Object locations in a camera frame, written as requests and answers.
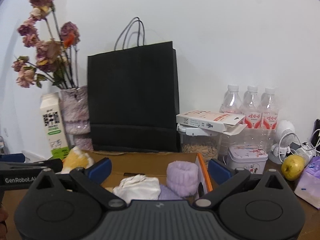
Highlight white flat carton box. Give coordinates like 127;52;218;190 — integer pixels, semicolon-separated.
176;110;247;135

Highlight white green milk carton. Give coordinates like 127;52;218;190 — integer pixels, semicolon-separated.
40;93;69;160

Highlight white small fan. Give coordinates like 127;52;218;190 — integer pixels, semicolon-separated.
268;120;295;164

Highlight clear water bottle right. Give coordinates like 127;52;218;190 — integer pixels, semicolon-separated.
259;88;279;137

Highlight person left hand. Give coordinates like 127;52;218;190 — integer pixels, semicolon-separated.
0;204;8;237

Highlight yellow green apple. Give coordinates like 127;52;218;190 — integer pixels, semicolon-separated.
281;154;305;181

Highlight red cardboard box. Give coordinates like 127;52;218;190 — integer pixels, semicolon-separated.
87;151;213;194

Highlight small decorated tin box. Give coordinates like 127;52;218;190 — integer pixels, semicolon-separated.
225;145;268;174

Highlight dried pink rose bouquet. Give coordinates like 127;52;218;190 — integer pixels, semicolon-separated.
11;0;80;89

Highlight yellow white plush toy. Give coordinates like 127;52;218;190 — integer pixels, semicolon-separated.
60;146;94;174

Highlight clear water bottle middle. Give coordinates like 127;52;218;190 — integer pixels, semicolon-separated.
240;86;261;143

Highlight purple gift bag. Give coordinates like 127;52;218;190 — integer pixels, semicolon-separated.
294;156;320;210

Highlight clear water bottle left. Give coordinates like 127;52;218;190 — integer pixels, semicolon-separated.
220;85;242;114

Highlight white folded cloth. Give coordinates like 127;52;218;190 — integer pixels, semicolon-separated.
112;174;161;204

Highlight clear water bottle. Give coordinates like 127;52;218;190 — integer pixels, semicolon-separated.
259;88;279;137
240;86;261;143
220;85;242;114

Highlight black paper bag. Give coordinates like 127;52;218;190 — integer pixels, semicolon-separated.
87;17;181;152

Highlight clear jar with nuts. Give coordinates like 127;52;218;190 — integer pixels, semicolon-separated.
177;124;222;166

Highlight purple fluffy plush item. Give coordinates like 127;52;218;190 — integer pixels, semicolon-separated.
167;161;199;197

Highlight purple ceramic vase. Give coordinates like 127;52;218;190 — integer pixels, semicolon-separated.
60;86;93;151

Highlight white charging cable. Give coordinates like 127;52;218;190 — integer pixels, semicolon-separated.
278;128;320;159

